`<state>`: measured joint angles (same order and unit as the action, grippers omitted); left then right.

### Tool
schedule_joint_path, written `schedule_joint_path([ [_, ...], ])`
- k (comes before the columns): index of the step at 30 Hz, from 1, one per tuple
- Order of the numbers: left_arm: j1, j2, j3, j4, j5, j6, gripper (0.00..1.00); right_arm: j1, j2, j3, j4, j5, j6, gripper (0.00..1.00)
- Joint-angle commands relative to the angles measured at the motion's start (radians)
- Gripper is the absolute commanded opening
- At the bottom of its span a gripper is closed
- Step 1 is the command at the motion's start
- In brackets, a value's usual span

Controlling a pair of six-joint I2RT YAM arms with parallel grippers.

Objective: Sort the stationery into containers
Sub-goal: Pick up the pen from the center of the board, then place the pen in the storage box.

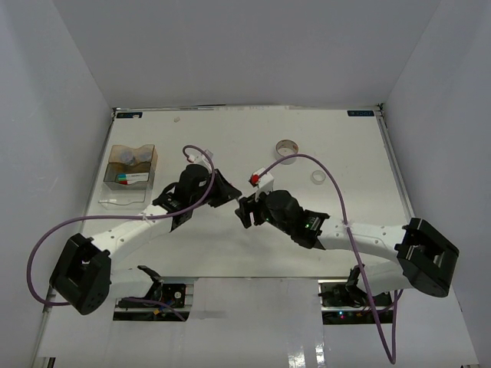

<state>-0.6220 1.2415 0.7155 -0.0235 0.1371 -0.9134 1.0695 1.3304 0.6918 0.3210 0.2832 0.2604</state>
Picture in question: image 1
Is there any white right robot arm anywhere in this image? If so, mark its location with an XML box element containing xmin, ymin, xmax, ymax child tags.
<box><xmin>235</xmin><ymin>190</ymin><xmax>460</xmax><ymax>306</ymax></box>

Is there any clear brown organizer container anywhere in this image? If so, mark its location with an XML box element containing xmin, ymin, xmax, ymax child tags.
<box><xmin>98</xmin><ymin>144</ymin><xmax>158</xmax><ymax>210</ymax></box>

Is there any blue capped white marker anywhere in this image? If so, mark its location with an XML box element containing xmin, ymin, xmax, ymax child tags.
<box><xmin>117</xmin><ymin>172</ymin><xmax>149</xmax><ymax>180</ymax></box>

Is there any aluminium rail right edge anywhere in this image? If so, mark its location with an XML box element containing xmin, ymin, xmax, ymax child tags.
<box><xmin>374</xmin><ymin>103</ymin><xmax>414</xmax><ymax>220</ymax></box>

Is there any black label corner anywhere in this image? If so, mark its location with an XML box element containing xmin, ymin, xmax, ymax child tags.
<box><xmin>347</xmin><ymin>110</ymin><xmax>374</xmax><ymax>117</ymax></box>
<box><xmin>116</xmin><ymin>112</ymin><xmax>143</xmax><ymax>119</ymax></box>

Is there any large white tape roll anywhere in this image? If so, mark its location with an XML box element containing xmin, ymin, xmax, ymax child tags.
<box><xmin>274</xmin><ymin>140</ymin><xmax>298</xmax><ymax>165</ymax></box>

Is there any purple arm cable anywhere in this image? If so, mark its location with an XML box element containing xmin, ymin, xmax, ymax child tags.
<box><xmin>26</xmin><ymin>144</ymin><xmax>216</xmax><ymax>321</ymax></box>
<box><xmin>257</xmin><ymin>153</ymin><xmax>404</xmax><ymax>364</ymax></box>

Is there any clear jar of paper clips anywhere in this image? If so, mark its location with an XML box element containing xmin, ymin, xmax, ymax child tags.
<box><xmin>138</xmin><ymin>149</ymin><xmax>153</xmax><ymax>162</ymax></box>

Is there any aluminium rail left edge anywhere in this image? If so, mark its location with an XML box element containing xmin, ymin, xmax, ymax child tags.
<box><xmin>42</xmin><ymin>285</ymin><xmax>60</xmax><ymax>314</ymax></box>

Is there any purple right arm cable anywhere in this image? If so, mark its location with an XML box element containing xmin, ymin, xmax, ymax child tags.
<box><xmin>257</xmin><ymin>153</ymin><xmax>404</xmax><ymax>364</ymax></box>

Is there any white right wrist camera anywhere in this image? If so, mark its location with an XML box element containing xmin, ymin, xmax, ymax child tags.
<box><xmin>249</xmin><ymin>167</ymin><xmax>274</xmax><ymax>193</ymax></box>

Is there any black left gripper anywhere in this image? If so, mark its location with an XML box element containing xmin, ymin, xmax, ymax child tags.
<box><xmin>191</xmin><ymin>169</ymin><xmax>242</xmax><ymax>209</ymax></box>

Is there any small clear tape roll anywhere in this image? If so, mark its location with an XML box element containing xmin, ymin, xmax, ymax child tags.
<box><xmin>311</xmin><ymin>170</ymin><xmax>327</xmax><ymax>185</ymax></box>

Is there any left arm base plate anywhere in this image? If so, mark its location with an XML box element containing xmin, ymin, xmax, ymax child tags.
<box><xmin>113</xmin><ymin>284</ymin><xmax>194</xmax><ymax>322</ymax></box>

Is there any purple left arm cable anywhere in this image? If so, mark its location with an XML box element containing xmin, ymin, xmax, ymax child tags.
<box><xmin>26</xmin><ymin>144</ymin><xmax>216</xmax><ymax>321</ymax></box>

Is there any black label right corner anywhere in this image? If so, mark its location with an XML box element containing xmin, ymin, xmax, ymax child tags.
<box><xmin>347</xmin><ymin>110</ymin><xmax>374</xmax><ymax>117</ymax></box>

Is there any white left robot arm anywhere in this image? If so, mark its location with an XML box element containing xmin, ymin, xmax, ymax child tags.
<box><xmin>49</xmin><ymin>164</ymin><xmax>242</xmax><ymax>315</ymax></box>

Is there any black label left corner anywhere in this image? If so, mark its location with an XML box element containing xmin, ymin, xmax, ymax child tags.
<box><xmin>116</xmin><ymin>112</ymin><xmax>143</xmax><ymax>119</ymax></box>

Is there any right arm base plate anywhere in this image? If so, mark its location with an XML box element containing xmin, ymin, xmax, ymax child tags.
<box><xmin>318</xmin><ymin>280</ymin><xmax>394</xmax><ymax>326</ymax></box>

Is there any aluminium rail edge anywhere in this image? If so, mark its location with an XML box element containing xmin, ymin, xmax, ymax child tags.
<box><xmin>374</xmin><ymin>103</ymin><xmax>414</xmax><ymax>220</ymax></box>
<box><xmin>42</xmin><ymin>285</ymin><xmax>60</xmax><ymax>314</ymax></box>

